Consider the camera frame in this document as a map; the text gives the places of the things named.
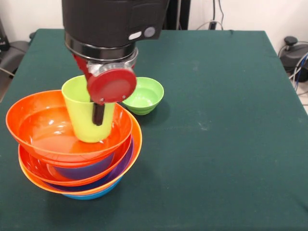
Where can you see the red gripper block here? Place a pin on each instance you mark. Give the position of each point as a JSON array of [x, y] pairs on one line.
[[110, 85]]

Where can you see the green plastic cup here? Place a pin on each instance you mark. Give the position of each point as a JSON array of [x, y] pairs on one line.
[[81, 120]]

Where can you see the large orange plastic bowl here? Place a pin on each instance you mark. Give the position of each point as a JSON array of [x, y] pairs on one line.
[[137, 139]]

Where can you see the green plastic bowl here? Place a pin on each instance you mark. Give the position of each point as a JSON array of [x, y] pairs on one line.
[[146, 96]]

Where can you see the purple plastic bowl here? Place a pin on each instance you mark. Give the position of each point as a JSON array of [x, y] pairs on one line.
[[125, 163]]

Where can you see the small blue plastic bowl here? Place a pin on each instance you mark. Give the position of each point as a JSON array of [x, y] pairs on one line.
[[84, 170]]

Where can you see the red plastic bowl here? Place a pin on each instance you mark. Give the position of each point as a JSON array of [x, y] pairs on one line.
[[36, 125], [36, 168]]

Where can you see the medium blue plastic bowl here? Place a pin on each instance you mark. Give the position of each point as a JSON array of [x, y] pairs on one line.
[[96, 193]]

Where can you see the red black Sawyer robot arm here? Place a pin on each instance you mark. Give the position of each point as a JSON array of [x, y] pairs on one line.
[[108, 24]]

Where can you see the dark green tablecloth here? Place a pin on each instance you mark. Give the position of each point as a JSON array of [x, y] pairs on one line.
[[216, 168]]

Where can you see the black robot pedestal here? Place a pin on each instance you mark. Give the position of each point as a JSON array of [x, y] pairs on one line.
[[176, 14]]

